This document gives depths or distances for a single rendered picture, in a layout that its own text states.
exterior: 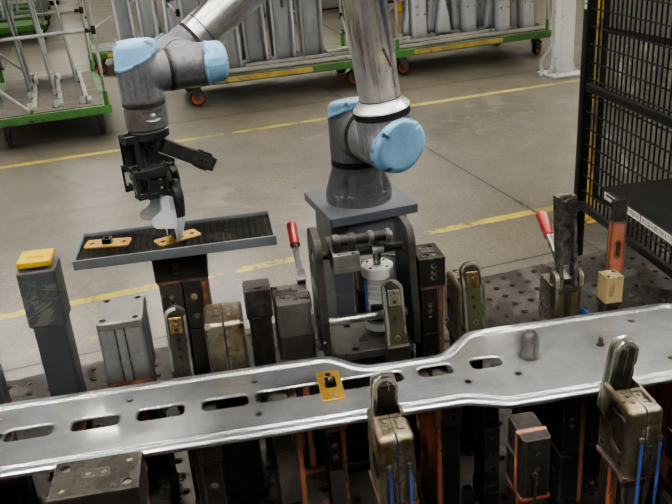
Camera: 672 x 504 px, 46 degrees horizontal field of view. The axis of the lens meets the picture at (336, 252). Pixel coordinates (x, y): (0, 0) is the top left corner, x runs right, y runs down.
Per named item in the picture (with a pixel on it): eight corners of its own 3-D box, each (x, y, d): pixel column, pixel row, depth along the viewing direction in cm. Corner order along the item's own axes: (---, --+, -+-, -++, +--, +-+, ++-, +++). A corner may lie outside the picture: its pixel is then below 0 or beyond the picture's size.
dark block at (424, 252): (424, 448, 159) (418, 259, 142) (415, 427, 166) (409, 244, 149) (448, 444, 160) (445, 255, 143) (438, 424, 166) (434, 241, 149)
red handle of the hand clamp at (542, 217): (558, 279, 143) (531, 210, 151) (555, 285, 145) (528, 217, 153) (580, 276, 143) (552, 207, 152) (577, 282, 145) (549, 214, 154)
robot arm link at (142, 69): (165, 38, 132) (115, 46, 128) (176, 103, 136) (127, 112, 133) (153, 34, 138) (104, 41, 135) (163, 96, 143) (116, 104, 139)
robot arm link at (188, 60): (207, 33, 146) (149, 42, 142) (228, 40, 137) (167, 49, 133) (213, 76, 149) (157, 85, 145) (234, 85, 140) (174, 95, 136)
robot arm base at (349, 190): (317, 193, 185) (314, 152, 181) (377, 182, 189) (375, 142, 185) (338, 213, 172) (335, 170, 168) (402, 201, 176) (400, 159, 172)
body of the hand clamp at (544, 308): (545, 444, 158) (552, 287, 144) (532, 424, 164) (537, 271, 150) (573, 439, 159) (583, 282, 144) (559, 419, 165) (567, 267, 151)
